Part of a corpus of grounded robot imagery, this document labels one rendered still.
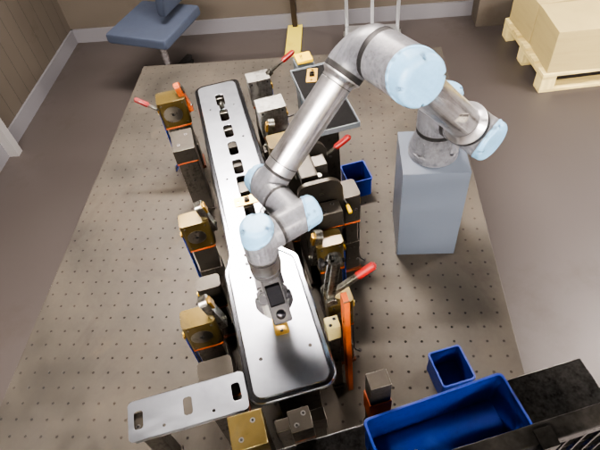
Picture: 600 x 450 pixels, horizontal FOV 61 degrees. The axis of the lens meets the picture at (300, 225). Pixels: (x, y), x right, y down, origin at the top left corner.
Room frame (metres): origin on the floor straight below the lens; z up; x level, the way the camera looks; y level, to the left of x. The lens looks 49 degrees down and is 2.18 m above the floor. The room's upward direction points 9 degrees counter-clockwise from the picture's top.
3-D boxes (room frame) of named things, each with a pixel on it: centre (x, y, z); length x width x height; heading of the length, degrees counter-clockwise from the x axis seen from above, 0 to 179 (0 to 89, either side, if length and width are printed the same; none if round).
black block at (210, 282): (0.86, 0.30, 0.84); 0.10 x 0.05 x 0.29; 98
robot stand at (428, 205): (1.15, -0.44, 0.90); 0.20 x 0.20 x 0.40; 81
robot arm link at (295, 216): (0.78, 0.01, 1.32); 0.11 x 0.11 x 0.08; 28
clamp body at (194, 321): (0.71, 0.32, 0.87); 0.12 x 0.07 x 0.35; 98
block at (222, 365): (0.59, 0.28, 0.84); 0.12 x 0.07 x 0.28; 98
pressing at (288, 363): (1.17, 0.17, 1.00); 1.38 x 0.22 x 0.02; 8
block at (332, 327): (0.63, -0.04, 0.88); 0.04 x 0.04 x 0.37; 8
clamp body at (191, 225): (1.06, 0.34, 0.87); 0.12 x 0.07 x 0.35; 98
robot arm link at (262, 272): (0.71, 0.10, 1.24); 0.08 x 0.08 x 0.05
